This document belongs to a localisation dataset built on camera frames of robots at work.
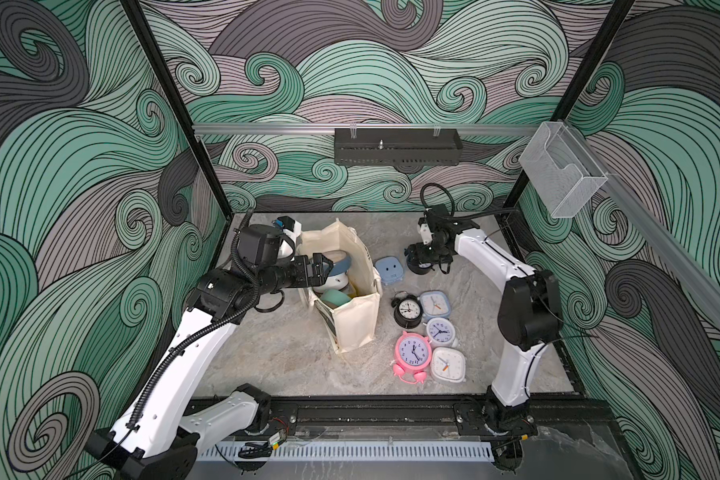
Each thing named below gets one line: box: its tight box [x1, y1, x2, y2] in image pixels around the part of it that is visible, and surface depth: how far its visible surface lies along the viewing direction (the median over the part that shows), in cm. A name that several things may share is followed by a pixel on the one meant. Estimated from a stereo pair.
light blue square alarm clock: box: [419, 290, 451, 322], surface depth 93 cm
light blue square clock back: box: [375, 256, 404, 285], surface depth 102 cm
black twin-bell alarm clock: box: [391, 290, 424, 329], surface depth 92 cm
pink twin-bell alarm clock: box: [393, 331, 432, 384], surface depth 83 cm
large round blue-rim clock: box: [322, 249, 352, 277], surface depth 92 cm
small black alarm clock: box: [407, 252, 436, 275], surface depth 85 cm
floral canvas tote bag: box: [296, 218, 383, 354], surface depth 78 cm
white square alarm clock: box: [430, 347, 466, 383], surface depth 81 cm
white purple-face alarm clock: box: [426, 317, 458, 347], surface depth 87 cm
